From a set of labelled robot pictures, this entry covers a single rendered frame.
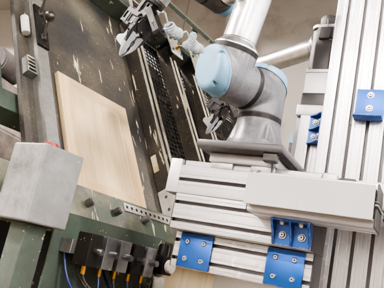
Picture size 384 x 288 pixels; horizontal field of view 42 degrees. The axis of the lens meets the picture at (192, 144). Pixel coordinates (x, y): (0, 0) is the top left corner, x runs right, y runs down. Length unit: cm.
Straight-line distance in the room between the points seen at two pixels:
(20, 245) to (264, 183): 56
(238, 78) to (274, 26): 471
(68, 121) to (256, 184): 87
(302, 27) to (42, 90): 440
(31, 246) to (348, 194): 70
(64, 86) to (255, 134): 85
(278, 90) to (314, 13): 457
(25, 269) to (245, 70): 69
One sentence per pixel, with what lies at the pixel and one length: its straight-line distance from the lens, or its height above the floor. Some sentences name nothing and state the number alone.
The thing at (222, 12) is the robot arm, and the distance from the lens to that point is 172.
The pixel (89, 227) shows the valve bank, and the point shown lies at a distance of 155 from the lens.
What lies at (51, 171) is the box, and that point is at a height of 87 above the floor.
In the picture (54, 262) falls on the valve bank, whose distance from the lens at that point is 149.
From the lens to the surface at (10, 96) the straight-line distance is 172.
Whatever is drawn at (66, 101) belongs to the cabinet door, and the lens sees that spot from 183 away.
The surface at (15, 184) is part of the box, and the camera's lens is 122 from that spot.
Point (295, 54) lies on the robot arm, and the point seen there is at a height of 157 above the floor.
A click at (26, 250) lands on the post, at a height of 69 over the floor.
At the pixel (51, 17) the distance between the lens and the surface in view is 181.
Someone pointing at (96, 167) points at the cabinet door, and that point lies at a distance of 176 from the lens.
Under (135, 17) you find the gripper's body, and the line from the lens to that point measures 171.
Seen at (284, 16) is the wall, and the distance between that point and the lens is 595.
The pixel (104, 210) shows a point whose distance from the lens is 164.
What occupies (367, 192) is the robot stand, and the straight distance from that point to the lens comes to 104.
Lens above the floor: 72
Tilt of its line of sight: 14 degrees up
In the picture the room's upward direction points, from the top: 12 degrees clockwise
